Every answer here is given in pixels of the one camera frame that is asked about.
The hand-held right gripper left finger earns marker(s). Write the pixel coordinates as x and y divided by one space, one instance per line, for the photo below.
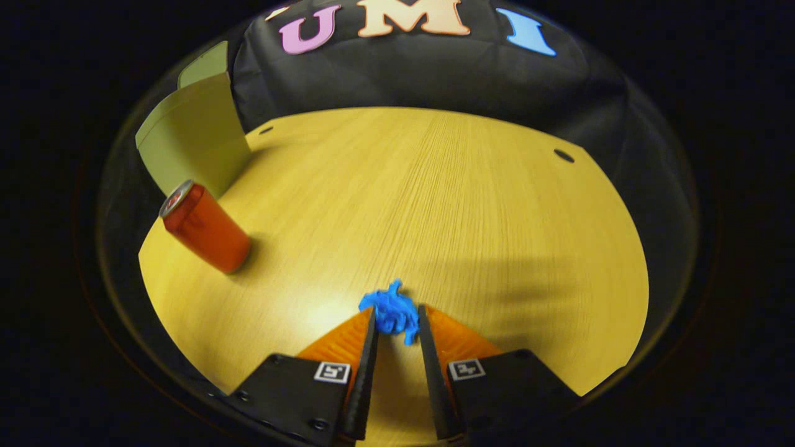
366 372

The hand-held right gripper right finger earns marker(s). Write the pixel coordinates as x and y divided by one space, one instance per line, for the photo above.
435 385

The blue paper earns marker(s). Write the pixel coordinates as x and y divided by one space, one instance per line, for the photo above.
392 310

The red pop can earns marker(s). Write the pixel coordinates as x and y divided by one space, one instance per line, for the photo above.
208 230

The white desktop garbage bin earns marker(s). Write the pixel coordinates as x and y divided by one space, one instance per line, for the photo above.
192 136

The wooden desktop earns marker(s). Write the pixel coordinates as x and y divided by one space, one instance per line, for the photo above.
422 205

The black backdrop cloth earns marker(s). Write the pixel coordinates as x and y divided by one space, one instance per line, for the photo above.
422 74

